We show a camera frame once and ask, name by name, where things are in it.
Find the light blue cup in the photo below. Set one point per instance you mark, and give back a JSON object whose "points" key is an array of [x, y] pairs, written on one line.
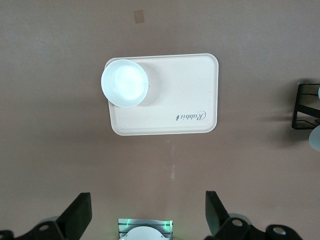
{"points": [[319, 92]]}

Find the brown tape piece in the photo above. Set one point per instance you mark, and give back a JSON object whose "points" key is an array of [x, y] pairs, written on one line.
{"points": [[139, 16]]}

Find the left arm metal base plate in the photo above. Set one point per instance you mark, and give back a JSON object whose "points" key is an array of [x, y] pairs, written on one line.
{"points": [[122, 226]]}

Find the beige plastic tray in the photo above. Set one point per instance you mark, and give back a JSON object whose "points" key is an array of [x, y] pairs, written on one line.
{"points": [[180, 85]]}

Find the grey cup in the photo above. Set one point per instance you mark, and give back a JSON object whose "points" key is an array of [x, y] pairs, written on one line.
{"points": [[315, 138]]}

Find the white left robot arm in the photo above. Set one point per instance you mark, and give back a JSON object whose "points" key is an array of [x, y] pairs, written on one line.
{"points": [[143, 233]]}

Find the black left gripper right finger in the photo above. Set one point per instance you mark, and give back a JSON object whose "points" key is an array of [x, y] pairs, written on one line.
{"points": [[215, 217]]}

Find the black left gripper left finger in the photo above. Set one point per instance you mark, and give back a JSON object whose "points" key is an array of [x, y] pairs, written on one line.
{"points": [[75, 217]]}

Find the white bowl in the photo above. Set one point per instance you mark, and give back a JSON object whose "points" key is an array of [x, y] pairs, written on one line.
{"points": [[125, 82]]}

